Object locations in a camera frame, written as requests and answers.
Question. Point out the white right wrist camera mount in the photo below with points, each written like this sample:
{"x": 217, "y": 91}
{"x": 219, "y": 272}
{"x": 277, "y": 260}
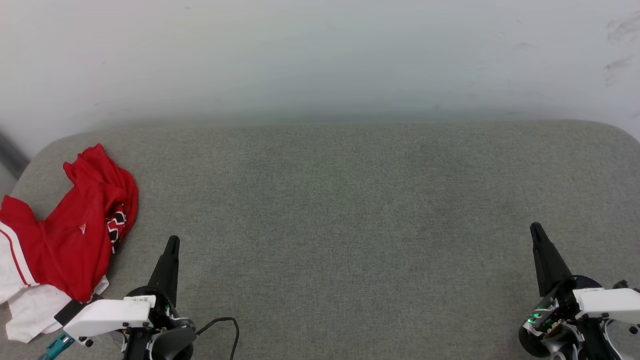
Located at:
{"x": 610, "y": 302}

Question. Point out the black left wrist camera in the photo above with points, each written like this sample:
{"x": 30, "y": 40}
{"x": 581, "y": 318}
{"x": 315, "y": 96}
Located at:
{"x": 67, "y": 312}

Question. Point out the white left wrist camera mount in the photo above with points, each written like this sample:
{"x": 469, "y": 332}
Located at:
{"x": 107, "y": 316}

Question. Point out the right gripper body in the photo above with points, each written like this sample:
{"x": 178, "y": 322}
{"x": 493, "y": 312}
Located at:
{"x": 555, "y": 330}

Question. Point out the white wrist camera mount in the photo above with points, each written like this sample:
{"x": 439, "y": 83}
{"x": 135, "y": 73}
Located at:
{"x": 107, "y": 316}
{"x": 610, "y": 302}

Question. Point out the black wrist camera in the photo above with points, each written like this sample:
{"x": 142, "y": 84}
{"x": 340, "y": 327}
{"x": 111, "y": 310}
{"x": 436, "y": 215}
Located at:
{"x": 67, "y": 312}
{"x": 627, "y": 286}

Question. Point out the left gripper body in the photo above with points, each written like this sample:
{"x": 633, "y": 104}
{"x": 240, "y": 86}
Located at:
{"x": 170, "y": 335}

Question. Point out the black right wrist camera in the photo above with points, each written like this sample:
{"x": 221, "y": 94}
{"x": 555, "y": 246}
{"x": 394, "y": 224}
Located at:
{"x": 627, "y": 286}

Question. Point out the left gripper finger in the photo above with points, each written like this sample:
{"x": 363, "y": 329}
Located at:
{"x": 169, "y": 270}

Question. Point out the grey wall baseboard strip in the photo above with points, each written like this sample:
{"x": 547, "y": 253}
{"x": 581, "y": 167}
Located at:
{"x": 10, "y": 155}

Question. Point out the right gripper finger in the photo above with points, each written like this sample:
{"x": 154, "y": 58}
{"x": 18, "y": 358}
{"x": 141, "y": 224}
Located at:
{"x": 550, "y": 265}

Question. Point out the red and white basketball jersey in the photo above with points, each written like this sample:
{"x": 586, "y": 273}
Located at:
{"x": 65, "y": 240}

